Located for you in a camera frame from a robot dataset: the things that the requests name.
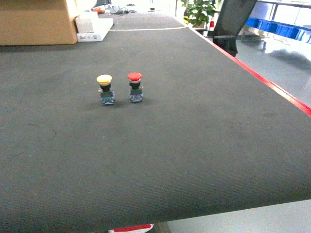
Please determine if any dark grey table mat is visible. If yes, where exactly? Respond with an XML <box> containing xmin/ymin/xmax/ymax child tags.
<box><xmin>0</xmin><ymin>13</ymin><xmax>311</xmax><ymax>233</ymax></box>

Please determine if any red mushroom push button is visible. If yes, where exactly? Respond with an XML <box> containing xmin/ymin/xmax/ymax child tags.
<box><xmin>127</xmin><ymin>72</ymin><xmax>143</xmax><ymax>102</ymax></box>

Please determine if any yellow mushroom push button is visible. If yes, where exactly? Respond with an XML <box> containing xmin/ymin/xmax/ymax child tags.
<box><xmin>96</xmin><ymin>74</ymin><xmax>115</xmax><ymax>105</ymax></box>

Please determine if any white flat box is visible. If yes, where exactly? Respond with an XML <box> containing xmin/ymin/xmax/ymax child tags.
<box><xmin>77</xmin><ymin>18</ymin><xmax>113</xmax><ymax>42</ymax></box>

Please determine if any green potted plant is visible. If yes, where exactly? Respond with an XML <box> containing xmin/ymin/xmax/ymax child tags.
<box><xmin>181</xmin><ymin>0</ymin><xmax>218</xmax><ymax>28</ymax></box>

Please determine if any small white box on top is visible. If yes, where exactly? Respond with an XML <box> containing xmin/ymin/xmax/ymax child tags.
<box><xmin>75</xmin><ymin>11</ymin><xmax>99</xmax><ymax>33</ymax></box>

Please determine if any black office chair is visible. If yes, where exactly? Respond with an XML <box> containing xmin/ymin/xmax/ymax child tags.
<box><xmin>212</xmin><ymin>0</ymin><xmax>257</xmax><ymax>57</ymax></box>

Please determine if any large cardboard box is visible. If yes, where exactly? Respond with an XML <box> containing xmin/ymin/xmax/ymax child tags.
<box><xmin>0</xmin><ymin>0</ymin><xmax>78</xmax><ymax>46</ymax></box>

